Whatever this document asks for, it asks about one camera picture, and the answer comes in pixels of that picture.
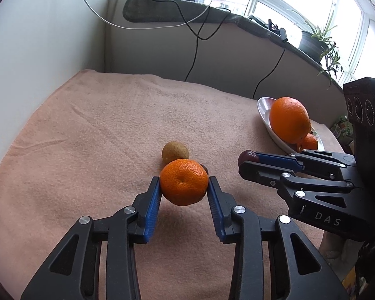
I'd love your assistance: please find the potted spider plant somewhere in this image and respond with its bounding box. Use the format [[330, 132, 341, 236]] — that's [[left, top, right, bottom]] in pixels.
[[286, 8, 344, 90]]

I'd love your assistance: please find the large smooth orange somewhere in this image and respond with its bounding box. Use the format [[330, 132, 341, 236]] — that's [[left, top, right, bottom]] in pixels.
[[269, 97, 311, 144]]

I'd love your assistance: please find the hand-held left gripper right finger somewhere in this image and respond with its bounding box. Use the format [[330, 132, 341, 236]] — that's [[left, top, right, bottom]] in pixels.
[[207, 176, 351, 300]]

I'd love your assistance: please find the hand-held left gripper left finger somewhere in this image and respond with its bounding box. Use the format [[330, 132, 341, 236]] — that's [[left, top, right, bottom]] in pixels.
[[20, 176, 162, 300]]

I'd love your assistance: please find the tangerine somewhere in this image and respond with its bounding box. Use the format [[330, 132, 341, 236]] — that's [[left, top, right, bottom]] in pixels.
[[159, 159, 209, 207], [297, 133, 319, 152]]

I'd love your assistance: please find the long white cable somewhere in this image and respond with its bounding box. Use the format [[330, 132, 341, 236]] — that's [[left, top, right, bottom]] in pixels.
[[72, 0, 211, 30]]

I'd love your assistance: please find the long black cable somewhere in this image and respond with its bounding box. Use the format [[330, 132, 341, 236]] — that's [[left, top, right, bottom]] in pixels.
[[134, 0, 232, 82]]

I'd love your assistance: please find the green printed package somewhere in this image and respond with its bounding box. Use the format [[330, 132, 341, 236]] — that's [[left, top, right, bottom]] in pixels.
[[329, 115, 355, 146]]

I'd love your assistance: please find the brown kiwi fruit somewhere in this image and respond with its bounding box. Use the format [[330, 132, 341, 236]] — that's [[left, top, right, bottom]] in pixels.
[[161, 141, 190, 165]]

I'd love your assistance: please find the peach blanket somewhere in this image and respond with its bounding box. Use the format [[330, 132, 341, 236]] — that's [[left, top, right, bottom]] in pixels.
[[0, 69, 347, 300]]

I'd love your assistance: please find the black adapter cable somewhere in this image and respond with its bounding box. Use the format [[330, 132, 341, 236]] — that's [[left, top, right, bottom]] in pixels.
[[252, 39, 286, 100]]

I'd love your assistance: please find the silver metal bowl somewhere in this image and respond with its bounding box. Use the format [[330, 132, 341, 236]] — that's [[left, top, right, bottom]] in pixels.
[[257, 96, 326, 154]]

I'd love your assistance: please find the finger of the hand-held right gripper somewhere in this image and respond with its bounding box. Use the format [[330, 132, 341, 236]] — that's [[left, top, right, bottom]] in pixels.
[[238, 159, 363, 209], [254, 150, 357, 179]]

